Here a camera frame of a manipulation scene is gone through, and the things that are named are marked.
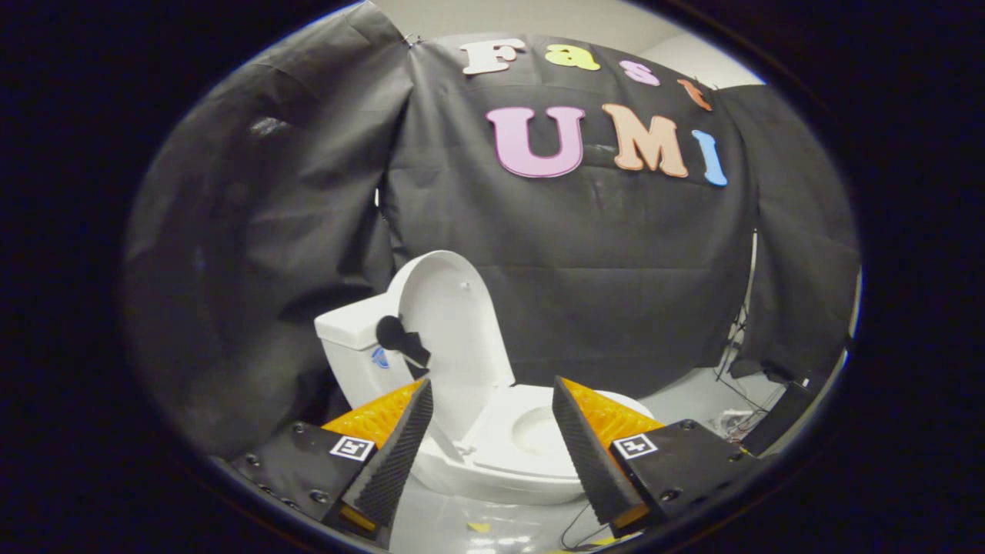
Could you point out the black backdrop cloth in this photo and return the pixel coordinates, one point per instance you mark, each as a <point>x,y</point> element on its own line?
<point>616,269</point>

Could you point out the black backdrop stand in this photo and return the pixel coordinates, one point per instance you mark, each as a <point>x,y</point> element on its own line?
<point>746,308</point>

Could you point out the small yellow tape piece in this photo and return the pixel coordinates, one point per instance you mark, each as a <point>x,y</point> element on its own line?
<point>479,527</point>

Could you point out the black box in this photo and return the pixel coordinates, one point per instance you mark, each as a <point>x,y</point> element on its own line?
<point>781,419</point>

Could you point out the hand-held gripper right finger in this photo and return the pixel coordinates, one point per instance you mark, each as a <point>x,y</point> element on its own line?
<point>589,454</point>

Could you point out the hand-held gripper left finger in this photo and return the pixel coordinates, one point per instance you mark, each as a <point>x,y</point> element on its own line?
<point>396,454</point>

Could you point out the black tab on lid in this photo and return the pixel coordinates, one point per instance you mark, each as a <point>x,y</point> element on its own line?
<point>396,335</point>

